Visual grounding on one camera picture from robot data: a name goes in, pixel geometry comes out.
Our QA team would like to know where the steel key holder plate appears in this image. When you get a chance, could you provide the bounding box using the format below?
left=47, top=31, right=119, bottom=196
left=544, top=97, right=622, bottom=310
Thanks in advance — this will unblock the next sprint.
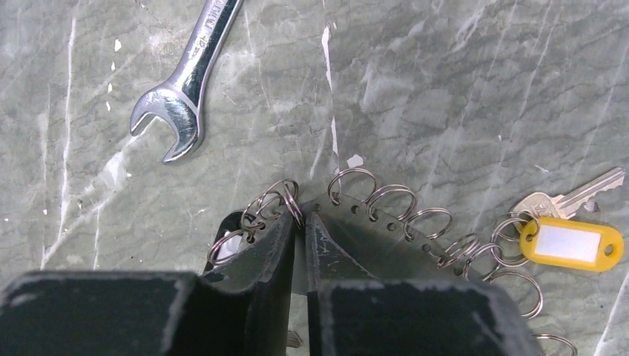
left=203, top=179, right=498, bottom=297

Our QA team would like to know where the small silver wrench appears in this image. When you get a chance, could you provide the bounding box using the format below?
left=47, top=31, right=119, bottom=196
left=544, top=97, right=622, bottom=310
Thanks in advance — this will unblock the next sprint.
left=130, top=0, right=242, bottom=165

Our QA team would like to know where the yellow key tag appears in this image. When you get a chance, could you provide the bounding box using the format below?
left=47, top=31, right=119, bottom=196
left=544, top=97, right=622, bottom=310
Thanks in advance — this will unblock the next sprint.
left=519, top=217, right=625, bottom=272

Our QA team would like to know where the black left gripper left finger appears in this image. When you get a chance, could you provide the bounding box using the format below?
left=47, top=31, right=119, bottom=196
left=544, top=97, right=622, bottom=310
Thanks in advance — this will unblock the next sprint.
left=1, top=214, right=296, bottom=355

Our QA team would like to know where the silver key near yellow tag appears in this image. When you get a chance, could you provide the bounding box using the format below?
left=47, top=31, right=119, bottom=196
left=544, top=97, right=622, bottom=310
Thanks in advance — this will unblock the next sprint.
left=512, top=168, right=626, bottom=220

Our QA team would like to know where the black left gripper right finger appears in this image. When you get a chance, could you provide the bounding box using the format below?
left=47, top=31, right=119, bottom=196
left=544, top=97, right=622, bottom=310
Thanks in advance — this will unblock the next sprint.
left=305, top=213, right=541, bottom=355

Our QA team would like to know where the black key tag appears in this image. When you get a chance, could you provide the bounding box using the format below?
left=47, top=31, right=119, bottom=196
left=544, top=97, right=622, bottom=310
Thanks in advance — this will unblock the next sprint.
left=211, top=211, right=244, bottom=260

